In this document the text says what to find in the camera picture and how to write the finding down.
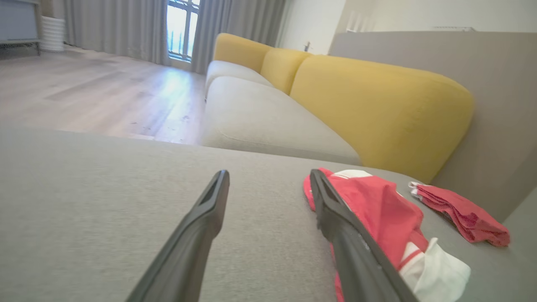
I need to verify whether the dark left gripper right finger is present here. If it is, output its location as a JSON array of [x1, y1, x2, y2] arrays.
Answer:
[[309, 169, 420, 302]]

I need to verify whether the short yellow sofa back cushion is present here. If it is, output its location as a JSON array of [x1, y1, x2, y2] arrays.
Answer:
[[260, 47, 314, 95], [213, 32, 274, 74]]

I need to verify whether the white ribbed cylinder appliance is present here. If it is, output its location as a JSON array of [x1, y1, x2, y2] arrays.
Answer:
[[40, 16, 67, 52]]

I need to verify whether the long yellow sofa back cushion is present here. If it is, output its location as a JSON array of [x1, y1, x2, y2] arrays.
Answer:
[[289, 54, 475, 184]]

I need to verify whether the grey curtain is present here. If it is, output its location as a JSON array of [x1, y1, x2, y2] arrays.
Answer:
[[63, 0, 171, 66], [190, 0, 287, 75]]

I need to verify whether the bright window with black frame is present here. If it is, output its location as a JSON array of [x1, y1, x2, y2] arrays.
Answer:
[[167, 0, 201, 63]]

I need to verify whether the grey fabric sofa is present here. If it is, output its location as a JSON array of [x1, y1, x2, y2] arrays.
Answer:
[[0, 31, 537, 302]]

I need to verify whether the grey low cabinet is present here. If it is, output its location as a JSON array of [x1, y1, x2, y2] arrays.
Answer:
[[0, 0, 43, 56]]

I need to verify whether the red white striped garment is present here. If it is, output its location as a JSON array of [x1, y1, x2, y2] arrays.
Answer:
[[302, 167, 472, 302]]

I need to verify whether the folded red garment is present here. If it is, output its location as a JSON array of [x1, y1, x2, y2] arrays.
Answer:
[[408, 181, 511, 247]]

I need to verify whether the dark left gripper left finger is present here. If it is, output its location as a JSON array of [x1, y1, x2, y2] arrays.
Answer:
[[125, 169, 230, 302]]

